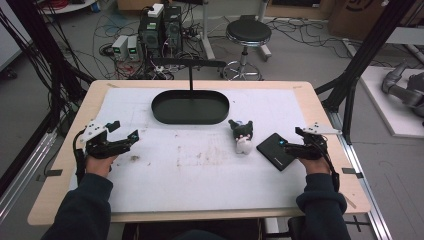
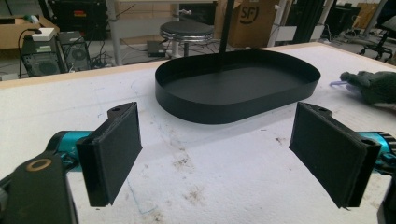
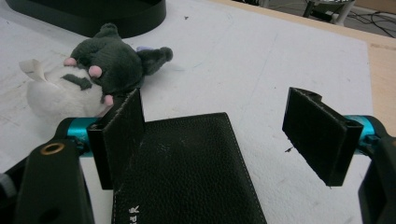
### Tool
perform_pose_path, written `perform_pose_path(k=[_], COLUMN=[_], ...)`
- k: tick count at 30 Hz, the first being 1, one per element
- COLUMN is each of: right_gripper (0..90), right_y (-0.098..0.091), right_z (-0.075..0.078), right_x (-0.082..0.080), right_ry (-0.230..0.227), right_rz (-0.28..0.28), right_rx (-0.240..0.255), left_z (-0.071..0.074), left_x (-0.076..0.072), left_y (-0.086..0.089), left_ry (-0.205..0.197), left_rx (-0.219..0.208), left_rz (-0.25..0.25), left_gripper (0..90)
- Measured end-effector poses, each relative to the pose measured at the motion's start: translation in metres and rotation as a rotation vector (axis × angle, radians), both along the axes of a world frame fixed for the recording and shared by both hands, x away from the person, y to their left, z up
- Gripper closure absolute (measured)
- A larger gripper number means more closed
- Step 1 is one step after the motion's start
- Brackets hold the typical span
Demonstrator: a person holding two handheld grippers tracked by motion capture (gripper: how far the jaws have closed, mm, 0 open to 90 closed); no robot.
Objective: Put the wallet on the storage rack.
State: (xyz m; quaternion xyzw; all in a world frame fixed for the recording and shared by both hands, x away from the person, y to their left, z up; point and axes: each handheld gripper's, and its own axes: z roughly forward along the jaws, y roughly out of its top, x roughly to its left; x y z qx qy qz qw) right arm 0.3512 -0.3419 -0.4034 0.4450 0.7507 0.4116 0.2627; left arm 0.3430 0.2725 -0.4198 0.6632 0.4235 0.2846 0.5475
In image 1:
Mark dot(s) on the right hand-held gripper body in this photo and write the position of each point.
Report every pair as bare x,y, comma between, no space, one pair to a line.
311,146

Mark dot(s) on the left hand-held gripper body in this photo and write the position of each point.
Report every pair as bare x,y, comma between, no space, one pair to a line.
98,146

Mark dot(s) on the black rectangular case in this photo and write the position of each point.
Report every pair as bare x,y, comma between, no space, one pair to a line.
275,152

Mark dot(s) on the person's left hand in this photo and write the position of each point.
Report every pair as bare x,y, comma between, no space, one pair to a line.
98,166

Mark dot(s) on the person's right hand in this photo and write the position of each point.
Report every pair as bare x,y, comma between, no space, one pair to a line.
316,165

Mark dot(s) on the black tape strip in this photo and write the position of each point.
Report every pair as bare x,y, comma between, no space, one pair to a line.
53,173
352,172

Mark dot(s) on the black and white plush toy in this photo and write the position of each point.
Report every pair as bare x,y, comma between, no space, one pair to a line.
242,137

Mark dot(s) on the black oval tray with stand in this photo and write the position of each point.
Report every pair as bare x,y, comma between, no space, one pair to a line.
190,108

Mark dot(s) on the wooden table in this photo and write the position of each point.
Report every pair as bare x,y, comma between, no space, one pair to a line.
46,196

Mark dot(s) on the white table mat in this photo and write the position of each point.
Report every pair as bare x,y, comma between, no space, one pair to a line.
200,173

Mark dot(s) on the grey power supply unit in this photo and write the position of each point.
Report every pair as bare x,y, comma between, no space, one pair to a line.
119,46
133,46

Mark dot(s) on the white floor board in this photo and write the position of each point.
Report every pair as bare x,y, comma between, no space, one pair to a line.
383,100

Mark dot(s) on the white desk leg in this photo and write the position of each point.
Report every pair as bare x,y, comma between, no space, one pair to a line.
265,50
207,33

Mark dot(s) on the black computer tower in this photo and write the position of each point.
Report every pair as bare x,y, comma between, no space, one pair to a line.
172,28
150,33

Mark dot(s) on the black round stool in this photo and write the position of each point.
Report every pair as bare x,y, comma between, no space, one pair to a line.
248,31

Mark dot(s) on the white power adapter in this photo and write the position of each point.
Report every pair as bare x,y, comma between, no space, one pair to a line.
156,10

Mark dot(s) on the cardboard box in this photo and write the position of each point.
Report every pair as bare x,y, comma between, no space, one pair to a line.
360,16

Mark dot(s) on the aluminium rail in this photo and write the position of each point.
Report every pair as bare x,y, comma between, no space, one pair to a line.
360,160
26,166

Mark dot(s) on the black metal frame post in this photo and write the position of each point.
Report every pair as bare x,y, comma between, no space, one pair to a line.
363,53

